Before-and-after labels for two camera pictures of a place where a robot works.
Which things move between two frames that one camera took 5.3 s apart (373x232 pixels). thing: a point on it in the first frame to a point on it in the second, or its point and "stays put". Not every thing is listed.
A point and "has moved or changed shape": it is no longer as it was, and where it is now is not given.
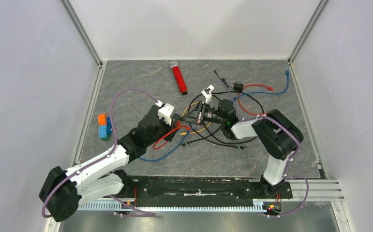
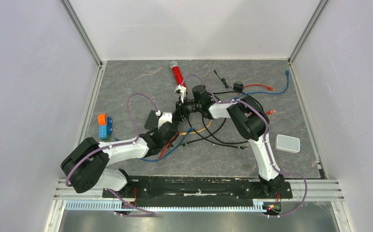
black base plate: (200, 190) stays put
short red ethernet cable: (178, 125) has moved or changed shape
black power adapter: (237, 86) stays put
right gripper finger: (200, 110) to (176, 117)
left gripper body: (165, 127) stays put
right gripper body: (211, 115) to (186, 108)
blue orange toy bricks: (105, 125) stays put
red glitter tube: (174, 65) stays put
